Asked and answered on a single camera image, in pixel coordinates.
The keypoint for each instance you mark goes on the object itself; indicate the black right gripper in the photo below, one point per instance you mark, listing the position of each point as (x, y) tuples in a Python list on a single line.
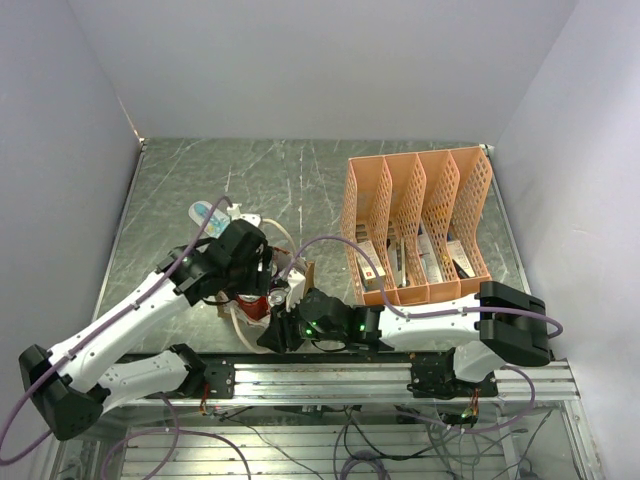
[(276, 338)]

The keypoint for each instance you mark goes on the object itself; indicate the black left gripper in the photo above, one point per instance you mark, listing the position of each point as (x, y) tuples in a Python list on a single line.
[(259, 281)]

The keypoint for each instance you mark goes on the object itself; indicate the red soda can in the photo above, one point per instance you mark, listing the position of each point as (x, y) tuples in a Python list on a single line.
[(254, 307)]

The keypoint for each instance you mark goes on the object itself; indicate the brown canvas tote bag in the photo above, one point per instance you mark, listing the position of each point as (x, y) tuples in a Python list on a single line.
[(229, 307)]

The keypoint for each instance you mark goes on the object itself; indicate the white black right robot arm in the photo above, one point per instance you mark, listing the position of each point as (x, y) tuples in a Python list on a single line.
[(471, 336)]

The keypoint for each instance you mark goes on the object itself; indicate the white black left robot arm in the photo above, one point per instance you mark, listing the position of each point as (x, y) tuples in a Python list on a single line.
[(73, 383)]

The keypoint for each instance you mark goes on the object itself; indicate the silver top soda can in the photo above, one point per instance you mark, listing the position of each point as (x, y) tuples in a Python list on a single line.
[(277, 297)]

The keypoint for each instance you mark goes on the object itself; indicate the blue white blister pack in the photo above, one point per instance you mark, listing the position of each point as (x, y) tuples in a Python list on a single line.
[(217, 223)]

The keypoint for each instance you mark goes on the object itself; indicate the white staples box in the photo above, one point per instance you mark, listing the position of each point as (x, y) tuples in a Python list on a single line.
[(370, 270)]

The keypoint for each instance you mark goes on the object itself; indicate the metal stapler tool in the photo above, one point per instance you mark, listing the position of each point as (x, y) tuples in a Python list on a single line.
[(398, 262)]

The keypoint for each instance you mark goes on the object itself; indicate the peach plastic file organizer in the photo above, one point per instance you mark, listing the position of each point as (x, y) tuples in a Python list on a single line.
[(387, 196)]

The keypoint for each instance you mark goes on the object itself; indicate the white red box in organizer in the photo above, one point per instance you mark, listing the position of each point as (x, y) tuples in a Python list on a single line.
[(428, 257)]

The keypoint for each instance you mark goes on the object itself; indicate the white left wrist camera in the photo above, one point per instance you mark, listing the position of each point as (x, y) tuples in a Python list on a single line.
[(240, 222)]

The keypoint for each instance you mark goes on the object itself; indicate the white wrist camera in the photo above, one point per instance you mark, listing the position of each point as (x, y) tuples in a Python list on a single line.
[(295, 281), (240, 222)]

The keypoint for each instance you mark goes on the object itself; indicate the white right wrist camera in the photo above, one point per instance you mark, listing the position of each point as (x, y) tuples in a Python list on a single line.
[(295, 281)]

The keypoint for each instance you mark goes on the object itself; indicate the aluminium frame rail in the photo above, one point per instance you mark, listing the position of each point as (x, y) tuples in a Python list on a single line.
[(272, 384)]

